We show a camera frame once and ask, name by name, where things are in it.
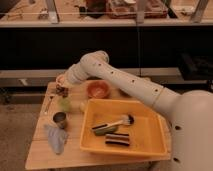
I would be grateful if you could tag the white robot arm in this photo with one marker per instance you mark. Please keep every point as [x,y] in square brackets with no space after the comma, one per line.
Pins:
[190,113]

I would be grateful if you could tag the green plastic cup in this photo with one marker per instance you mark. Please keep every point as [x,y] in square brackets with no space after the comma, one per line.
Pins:
[64,104]

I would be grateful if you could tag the small metal cup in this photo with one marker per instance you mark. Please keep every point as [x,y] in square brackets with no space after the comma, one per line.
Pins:
[60,119]

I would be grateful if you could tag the orange bowl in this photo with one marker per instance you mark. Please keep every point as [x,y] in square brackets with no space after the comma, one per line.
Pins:
[98,89]

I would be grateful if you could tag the yellow lemon slice toy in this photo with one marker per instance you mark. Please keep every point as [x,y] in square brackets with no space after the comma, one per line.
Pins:
[82,107]

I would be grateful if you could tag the white dish brush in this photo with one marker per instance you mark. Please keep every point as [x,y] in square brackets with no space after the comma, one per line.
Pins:
[125,120]

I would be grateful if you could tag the yellow plastic bin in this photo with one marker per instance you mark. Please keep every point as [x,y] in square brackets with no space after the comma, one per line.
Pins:
[146,134]

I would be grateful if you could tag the striped eggplant toy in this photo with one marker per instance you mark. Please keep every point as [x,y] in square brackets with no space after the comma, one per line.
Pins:
[119,139]

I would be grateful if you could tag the metal spoon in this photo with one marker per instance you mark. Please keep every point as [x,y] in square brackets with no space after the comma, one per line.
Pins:
[48,105]

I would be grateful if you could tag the grey blue cloth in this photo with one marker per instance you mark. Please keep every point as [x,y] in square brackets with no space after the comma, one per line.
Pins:
[56,138]

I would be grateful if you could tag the wooden table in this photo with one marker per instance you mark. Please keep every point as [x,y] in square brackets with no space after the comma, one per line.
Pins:
[41,155]

